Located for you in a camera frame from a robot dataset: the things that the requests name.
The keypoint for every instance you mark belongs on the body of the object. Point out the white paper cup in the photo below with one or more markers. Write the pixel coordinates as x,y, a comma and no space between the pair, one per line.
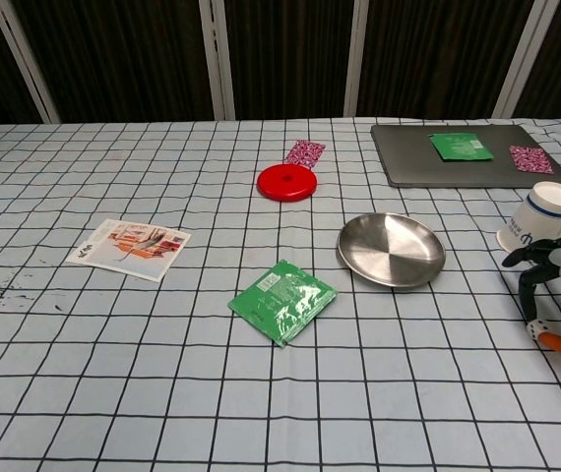
541,216

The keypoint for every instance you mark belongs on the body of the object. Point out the round steel plate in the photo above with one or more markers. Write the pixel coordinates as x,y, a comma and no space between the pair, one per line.
391,251

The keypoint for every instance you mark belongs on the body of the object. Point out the pink patterned sachet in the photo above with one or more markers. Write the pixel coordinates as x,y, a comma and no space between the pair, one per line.
305,154
531,159

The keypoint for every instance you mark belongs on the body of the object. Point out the small green foil packet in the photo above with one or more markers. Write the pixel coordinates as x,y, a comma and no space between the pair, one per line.
460,146

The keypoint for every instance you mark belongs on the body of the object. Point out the grey closed laptop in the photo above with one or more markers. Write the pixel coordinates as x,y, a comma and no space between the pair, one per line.
408,162

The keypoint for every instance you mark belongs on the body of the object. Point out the large green foil packet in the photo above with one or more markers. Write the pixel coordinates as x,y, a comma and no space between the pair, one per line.
283,302

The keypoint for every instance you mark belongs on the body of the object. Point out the red round disc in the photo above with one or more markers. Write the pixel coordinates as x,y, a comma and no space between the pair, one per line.
287,183

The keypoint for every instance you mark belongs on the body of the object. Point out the light blue checked tablecloth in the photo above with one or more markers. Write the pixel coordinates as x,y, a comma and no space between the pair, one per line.
162,383

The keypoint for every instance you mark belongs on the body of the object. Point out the illustrated postcard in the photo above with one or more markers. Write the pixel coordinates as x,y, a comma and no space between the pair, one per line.
130,250

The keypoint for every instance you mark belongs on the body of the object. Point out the white metal frame post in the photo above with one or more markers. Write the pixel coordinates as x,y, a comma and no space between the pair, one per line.
24,64
521,59
216,64
356,59

